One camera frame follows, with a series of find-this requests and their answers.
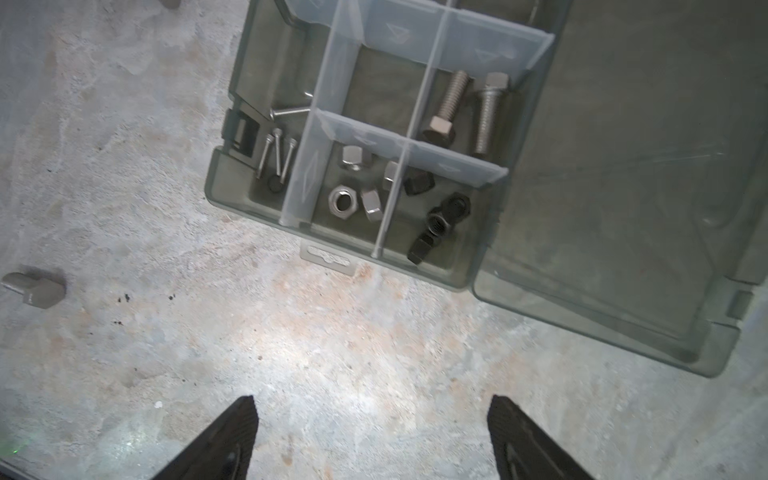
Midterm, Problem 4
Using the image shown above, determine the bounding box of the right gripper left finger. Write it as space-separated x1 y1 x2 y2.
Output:
153 395 259 480

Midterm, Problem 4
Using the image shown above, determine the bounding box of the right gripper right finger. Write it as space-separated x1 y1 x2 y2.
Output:
487 395 593 480

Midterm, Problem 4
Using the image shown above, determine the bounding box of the small steel nut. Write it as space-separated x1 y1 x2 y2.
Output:
361 188 383 222

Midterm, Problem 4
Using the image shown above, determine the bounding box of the grey compartment organizer box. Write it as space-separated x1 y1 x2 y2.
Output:
205 1 767 377

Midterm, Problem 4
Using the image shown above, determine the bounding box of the large steel bolt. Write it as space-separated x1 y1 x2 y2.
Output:
160 0 181 9
472 72 510 158
1 272 66 309
422 70 470 148

